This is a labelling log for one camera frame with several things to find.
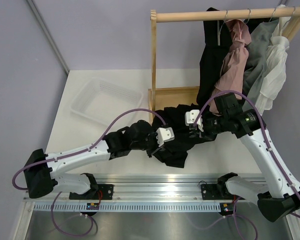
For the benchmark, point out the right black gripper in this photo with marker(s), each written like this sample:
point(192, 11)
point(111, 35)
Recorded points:
point(196, 132)

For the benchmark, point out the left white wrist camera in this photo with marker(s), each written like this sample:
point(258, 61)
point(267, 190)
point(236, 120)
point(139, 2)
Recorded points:
point(164, 135)

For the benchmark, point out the pink hanging garment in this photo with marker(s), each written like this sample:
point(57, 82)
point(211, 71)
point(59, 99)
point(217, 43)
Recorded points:
point(234, 63)

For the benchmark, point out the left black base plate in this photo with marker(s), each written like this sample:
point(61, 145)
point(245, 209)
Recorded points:
point(105, 191)

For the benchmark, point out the black hanging garment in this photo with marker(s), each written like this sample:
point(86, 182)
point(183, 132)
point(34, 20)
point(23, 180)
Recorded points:
point(218, 40)

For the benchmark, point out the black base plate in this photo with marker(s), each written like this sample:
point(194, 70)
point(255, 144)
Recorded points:
point(211, 192)
point(105, 191)

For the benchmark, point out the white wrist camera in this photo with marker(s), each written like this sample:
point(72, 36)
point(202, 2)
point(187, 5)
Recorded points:
point(193, 119)
point(164, 135)

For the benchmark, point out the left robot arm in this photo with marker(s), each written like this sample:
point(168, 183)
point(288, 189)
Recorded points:
point(51, 172)

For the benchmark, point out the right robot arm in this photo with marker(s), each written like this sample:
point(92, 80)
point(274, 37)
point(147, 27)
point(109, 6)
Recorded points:
point(238, 115)

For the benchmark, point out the white slotted cable duct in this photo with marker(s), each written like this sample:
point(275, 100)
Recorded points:
point(123, 207)

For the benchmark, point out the black pleated skirt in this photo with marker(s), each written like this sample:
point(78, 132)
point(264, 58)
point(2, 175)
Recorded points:
point(175, 152)

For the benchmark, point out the aluminium mounting rail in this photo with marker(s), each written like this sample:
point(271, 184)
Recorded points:
point(165, 186)

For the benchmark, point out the wooden clothes rack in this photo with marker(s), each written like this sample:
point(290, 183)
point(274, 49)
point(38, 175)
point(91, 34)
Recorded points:
point(159, 98)

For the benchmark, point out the white plastic basket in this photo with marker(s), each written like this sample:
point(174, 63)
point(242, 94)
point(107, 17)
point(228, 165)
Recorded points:
point(101, 100)

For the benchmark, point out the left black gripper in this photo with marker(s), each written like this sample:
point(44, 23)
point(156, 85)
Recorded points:
point(156, 147)

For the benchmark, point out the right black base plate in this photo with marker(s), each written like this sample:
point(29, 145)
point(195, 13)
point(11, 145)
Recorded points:
point(211, 192)

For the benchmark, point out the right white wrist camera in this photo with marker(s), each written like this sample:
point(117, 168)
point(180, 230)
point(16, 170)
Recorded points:
point(193, 119)

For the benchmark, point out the grey hanging garment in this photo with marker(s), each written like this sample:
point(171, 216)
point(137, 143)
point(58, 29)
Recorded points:
point(260, 32)

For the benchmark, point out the white hanging garment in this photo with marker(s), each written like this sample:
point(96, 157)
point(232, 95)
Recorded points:
point(275, 74)

